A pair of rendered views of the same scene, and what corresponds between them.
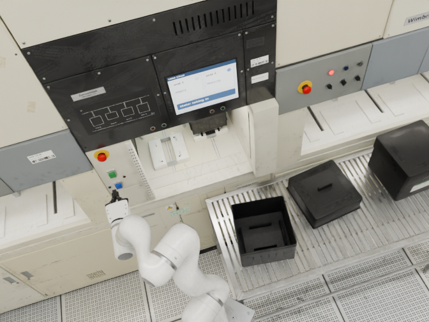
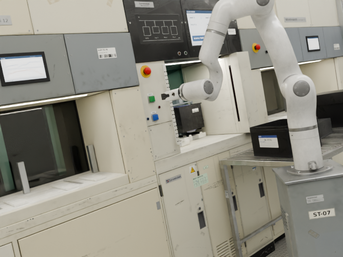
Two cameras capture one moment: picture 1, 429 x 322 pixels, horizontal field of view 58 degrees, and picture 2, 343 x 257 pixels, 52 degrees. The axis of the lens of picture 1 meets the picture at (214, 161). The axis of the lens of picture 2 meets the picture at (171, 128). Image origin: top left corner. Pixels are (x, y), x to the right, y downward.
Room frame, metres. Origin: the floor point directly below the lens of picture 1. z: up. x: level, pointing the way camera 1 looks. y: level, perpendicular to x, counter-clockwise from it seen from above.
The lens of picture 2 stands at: (-0.56, 1.40, 1.18)
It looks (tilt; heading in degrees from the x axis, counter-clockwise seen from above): 5 degrees down; 329
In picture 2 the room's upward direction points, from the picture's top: 11 degrees counter-clockwise
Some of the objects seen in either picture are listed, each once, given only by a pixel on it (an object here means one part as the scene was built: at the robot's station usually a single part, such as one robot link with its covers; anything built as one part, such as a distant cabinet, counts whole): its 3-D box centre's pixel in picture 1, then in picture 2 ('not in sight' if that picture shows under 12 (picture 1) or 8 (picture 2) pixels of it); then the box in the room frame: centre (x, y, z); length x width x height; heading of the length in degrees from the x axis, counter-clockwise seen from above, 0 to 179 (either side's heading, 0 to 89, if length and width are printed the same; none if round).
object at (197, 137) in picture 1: (206, 123); (186, 136); (1.61, 0.01, 0.89); 0.22 x 0.21 x 0.04; 8
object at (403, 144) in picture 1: (408, 161); (336, 108); (1.09, -1.03, 0.89); 0.29 x 0.29 x 0.25; 12
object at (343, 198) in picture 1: (323, 191); (302, 128); (1.03, -0.55, 0.83); 0.29 x 0.29 x 0.13; 15
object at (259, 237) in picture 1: (262, 230); (285, 136); (0.86, -0.18, 0.85); 0.28 x 0.28 x 0.17; 0
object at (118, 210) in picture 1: (118, 214); (178, 93); (0.90, 0.46, 1.20); 0.11 x 0.10 x 0.07; 8
